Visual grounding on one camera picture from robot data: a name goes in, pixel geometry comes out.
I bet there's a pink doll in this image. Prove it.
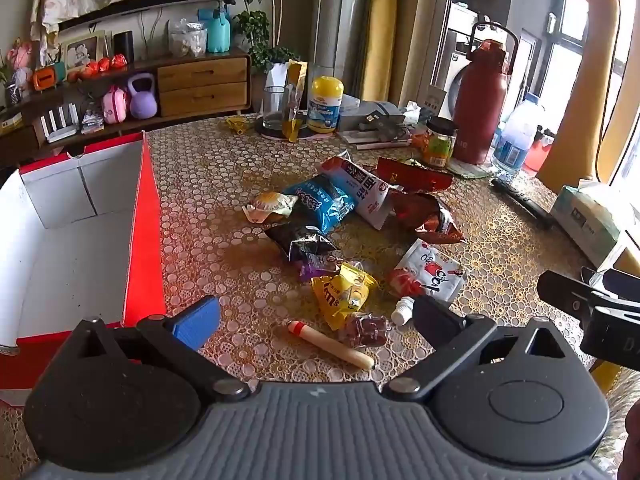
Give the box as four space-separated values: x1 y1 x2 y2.
7 37 38 96

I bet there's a blue cookie packet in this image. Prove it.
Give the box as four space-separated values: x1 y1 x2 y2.
282 172 358 235

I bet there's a stack of small books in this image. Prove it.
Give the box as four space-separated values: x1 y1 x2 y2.
80 107 105 135

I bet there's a black television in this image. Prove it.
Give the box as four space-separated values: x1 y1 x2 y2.
57 0 231 31

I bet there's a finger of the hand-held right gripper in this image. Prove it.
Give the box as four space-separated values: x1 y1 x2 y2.
582 269 640 303
537 270 608 331

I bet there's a white red snack packet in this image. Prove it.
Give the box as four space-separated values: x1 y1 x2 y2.
387 238 467 306

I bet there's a yellow pouch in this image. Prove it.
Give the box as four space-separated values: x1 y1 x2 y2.
282 60 309 142

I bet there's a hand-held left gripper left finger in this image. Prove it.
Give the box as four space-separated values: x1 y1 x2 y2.
75 296 250 402

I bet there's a teal spray bottle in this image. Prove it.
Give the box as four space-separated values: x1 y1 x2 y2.
197 2 232 54

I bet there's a black round tray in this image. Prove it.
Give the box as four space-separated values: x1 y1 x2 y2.
255 117 331 142

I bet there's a black snack packet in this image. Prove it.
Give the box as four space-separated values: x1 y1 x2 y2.
263 222 338 263

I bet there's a yellow curtain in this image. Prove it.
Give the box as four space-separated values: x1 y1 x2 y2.
360 0 451 106

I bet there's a yellow snack packet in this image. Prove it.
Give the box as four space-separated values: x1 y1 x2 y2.
311 261 379 332

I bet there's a purple candy packet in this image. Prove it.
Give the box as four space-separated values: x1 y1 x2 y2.
298 254 341 283

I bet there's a light wooden drawer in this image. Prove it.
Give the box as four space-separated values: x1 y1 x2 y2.
159 82 249 117
157 57 249 92

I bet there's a yellow lid bottle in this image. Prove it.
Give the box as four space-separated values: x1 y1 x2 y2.
307 76 346 134

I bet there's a glass jar black lid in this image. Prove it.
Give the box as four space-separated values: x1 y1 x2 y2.
422 116 458 169

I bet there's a potted green tree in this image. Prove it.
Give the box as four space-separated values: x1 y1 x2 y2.
217 0 301 111

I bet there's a clear plastic bag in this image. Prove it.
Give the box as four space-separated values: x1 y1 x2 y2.
167 19 208 58

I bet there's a giraffe plush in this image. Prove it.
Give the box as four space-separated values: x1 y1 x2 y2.
536 0 626 196

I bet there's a red insulated water bottle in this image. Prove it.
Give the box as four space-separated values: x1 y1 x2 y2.
451 22 520 165

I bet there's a photo frame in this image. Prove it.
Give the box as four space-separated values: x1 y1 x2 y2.
60 30 108 68

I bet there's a small white bottle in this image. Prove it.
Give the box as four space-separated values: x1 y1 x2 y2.
391 296 416 326

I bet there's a clear plastic water bottle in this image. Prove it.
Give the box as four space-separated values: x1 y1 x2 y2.
491 94 546 181

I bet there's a clear wrapped brown snack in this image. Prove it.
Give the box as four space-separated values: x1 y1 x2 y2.
342 311 392 350

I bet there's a sausage stick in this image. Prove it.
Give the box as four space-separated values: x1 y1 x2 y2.
287 321 376 372

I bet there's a red cardboard box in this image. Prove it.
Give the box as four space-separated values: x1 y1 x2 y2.
0 132 166 408

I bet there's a white blue snack packet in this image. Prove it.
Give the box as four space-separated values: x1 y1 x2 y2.
320 156 391 231

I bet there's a plain black remote control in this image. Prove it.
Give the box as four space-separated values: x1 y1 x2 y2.
490 177 556 231

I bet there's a grey cardboard box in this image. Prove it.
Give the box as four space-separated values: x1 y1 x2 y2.
339 100 407 133

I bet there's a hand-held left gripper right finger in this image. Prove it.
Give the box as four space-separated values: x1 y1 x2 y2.
384 296 566 401

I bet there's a wooden tv cabinet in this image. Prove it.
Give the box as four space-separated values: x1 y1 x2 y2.
0 50 253 163

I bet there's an egg yolk pastry packet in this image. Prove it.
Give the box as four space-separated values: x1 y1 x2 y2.
243 191 299 224

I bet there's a dark red chip bag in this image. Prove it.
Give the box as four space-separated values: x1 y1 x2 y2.
387 191 467 246

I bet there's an orange box ornament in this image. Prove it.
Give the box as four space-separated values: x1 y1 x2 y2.
32 60 67 92

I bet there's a tissue pack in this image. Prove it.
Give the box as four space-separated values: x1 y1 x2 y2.
550 182 623 268

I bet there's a glass cup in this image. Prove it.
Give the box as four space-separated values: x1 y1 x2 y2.
262 86 287 131

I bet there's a black cylinder speaker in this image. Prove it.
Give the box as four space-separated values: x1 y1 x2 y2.
113 31 136 63

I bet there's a pink kettlebell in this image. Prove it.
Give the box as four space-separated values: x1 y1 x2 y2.
101 85 128 124

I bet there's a purple kettlebell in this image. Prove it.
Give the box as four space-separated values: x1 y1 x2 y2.
127 73 160 120

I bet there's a white router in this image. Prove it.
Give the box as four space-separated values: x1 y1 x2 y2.
40 104 81 143

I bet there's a grey standing air conditioner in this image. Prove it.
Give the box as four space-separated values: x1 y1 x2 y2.
312 0 378 96

